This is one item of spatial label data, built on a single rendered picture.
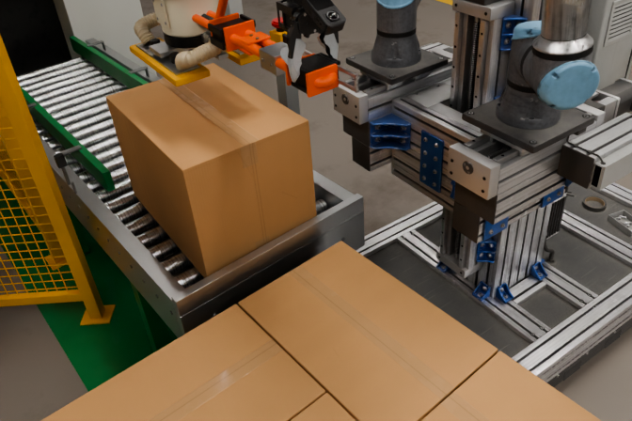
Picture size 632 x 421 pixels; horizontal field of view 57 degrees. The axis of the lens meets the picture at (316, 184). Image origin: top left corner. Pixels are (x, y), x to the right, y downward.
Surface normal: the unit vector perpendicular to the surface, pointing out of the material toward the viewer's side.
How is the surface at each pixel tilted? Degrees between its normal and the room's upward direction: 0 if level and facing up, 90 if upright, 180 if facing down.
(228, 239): 90
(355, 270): 0
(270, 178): 90
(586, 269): 0
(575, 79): 98
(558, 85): 98
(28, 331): 0
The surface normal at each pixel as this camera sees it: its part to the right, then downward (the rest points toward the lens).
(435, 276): -0.07, -0.83
